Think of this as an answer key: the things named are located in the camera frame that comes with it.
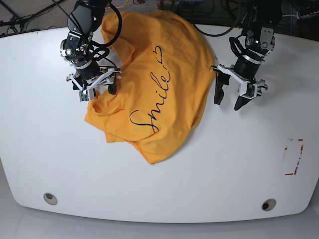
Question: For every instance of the black tripod legs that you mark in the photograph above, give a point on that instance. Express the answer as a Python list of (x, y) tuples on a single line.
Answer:
[(18, 24)]

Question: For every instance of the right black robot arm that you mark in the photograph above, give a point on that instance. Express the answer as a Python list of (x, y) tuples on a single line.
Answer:
[(84, 54)]

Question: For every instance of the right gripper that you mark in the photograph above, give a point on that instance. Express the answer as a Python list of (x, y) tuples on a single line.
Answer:
[(93, 76)]

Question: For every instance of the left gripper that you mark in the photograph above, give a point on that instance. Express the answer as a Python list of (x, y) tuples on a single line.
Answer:
[(244, 70)]

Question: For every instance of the right table grommet hole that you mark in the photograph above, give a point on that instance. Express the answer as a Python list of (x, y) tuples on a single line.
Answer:
[(268, 205)]

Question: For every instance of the red tape rectangle marking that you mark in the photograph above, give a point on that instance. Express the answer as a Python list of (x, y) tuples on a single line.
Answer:
[(293, 154)]

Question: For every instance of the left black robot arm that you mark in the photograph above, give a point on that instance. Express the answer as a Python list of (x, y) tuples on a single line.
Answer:
[(250, 48)]

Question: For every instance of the yellow Smile T-shirt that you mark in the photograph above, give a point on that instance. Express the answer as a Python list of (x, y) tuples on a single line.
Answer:
[(162, 90)]

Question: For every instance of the left table grommet hole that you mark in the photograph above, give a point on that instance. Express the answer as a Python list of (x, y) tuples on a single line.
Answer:
[(50, 199)]

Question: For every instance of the white power strip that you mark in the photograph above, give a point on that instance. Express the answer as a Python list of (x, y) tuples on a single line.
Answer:
[(308, 12)]

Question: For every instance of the table grommet hole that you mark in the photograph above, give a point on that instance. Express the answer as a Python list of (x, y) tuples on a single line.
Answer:
[(50, 199), (268, 205)]

